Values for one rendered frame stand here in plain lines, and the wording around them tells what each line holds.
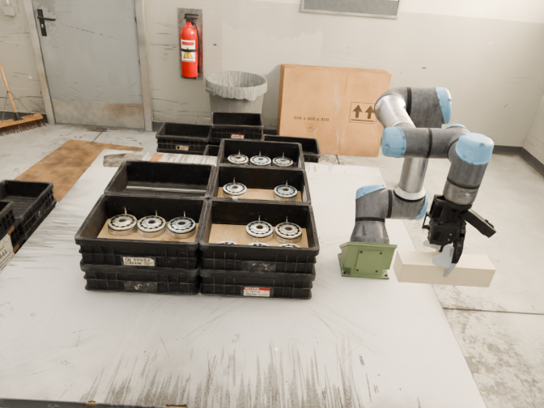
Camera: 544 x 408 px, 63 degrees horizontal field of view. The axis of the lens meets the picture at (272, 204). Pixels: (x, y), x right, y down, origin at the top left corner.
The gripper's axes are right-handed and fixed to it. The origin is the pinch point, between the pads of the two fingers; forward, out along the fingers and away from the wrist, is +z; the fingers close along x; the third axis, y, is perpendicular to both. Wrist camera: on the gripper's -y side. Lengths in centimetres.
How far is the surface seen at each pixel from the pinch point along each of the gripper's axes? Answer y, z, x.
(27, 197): 188, 71, -134
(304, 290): 32, 35, -26
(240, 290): 54, 36, -25
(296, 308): 34, 39, -22
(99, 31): 211, 13, -344
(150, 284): 85, 35, -24
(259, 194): 50, 26, -77
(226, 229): 62, 26, -48
